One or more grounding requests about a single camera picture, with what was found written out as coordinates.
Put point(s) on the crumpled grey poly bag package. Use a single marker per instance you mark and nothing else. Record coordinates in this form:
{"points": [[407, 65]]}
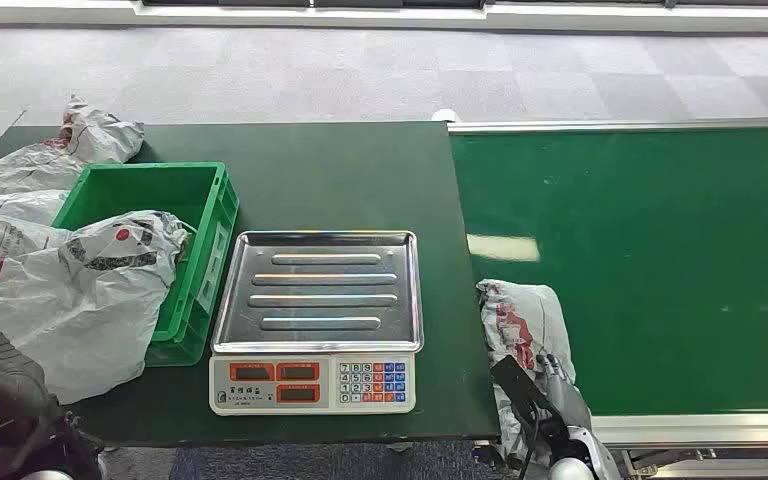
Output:
{"points": [[92, 139]]}

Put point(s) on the grey red-print package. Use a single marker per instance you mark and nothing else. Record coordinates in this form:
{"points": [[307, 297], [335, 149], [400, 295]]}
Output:
{"points": [[523, 311]]}

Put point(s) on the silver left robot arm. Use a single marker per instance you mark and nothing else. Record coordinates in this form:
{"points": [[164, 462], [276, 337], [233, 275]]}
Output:
{"points": [[59, 454]]}

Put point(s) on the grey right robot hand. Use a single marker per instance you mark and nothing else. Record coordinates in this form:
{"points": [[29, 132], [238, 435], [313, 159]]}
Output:
{"points": [[566, 404]]}

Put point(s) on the electronic scale with steel tray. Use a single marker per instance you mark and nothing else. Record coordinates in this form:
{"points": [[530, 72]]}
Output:
{"points": [[318, 291]]}

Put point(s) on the white package with red lettering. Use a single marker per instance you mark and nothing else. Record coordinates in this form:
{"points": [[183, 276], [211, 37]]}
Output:
{"points": [[0, 242]]}

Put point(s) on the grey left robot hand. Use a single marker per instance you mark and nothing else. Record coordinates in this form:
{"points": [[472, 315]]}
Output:
{"points": [[6, 371]]}

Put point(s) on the plain white poly bag package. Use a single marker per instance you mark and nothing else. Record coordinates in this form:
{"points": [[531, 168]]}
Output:
{"points": [[20, 205]]}

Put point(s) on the white round cap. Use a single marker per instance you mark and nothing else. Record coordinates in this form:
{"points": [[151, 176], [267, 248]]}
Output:
{"points": [[446, 116]]}

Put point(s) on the green plastic crate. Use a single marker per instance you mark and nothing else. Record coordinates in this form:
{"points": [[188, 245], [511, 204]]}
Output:
{"points": [[159, 192]]}

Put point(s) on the large grey black-print package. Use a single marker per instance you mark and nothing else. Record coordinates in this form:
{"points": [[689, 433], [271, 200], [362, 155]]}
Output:
{"points": [[79, 318]]}

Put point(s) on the green conveyor belt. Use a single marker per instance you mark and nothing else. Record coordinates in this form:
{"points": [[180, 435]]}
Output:
{"points": [[656, 232]]}

